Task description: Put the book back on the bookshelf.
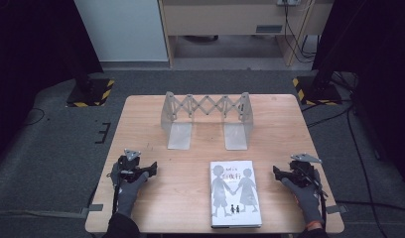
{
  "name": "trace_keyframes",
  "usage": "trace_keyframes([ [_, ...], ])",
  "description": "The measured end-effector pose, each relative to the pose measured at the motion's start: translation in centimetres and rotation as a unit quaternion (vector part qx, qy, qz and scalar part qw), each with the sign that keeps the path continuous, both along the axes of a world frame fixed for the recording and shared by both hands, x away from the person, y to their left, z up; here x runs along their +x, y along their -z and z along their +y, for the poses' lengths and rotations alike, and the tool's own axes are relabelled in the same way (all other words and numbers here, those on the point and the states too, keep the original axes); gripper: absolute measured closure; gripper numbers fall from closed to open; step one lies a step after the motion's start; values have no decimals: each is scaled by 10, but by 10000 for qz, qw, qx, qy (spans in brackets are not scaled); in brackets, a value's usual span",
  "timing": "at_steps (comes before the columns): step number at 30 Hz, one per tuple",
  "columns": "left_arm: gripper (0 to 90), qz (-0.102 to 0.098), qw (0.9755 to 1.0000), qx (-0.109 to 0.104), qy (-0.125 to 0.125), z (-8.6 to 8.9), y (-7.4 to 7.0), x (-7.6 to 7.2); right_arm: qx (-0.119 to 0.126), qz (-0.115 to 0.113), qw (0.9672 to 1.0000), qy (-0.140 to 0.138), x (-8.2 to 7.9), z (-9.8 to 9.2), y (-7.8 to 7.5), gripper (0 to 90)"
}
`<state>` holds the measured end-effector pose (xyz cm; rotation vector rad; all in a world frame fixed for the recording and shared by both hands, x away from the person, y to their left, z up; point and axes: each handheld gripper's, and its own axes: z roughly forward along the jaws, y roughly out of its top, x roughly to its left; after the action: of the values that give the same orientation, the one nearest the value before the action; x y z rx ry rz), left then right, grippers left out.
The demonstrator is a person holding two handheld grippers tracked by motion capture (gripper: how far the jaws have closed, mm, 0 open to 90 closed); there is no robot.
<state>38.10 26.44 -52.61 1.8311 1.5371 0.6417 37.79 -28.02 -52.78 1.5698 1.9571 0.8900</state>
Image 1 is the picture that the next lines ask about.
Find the beige wooden desk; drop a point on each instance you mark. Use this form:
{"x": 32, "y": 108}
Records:
{"x": 220, "y": 16}

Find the person's left hand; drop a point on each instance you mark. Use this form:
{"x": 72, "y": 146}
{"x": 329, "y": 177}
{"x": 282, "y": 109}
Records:
{"x": 127, "y": 198}

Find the white panel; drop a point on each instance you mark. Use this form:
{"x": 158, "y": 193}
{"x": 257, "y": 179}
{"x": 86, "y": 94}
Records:
{"x": 121, "y": 29}

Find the white expandable metal book rack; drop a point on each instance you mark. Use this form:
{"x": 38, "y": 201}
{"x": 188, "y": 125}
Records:
{"x": 180, "y": 135}

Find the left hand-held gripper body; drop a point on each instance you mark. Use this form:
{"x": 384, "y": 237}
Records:
{"x": 129, "y": 165}

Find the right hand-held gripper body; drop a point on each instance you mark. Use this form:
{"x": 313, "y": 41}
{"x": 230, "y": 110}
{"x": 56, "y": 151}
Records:
{"x": 303, "y": 172}

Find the grey tape strip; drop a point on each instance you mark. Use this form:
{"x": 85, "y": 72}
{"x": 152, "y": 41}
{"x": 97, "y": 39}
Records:
{"x": 91, "y": 210}
{"x": 336, "y": 208}

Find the white hardcover book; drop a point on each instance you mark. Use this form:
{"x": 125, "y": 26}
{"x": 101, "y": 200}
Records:
{"x": 235, "y": 211}

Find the person's right hand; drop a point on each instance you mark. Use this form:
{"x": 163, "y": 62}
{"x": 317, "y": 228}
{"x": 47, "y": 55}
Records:
{"x": 309, "y": 201}

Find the black curtain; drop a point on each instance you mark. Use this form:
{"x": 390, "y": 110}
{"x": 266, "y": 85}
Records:
{"x": 379, "y": 39}
{"x": 31, "y": 49}

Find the white power strip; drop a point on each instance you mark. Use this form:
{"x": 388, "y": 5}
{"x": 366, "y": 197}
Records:
{"x": 289, "y": 2}

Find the stand base with hazard stripes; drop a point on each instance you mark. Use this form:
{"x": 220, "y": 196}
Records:
{"x": 318, "y": 92}
{"x": 91, "y": 94}

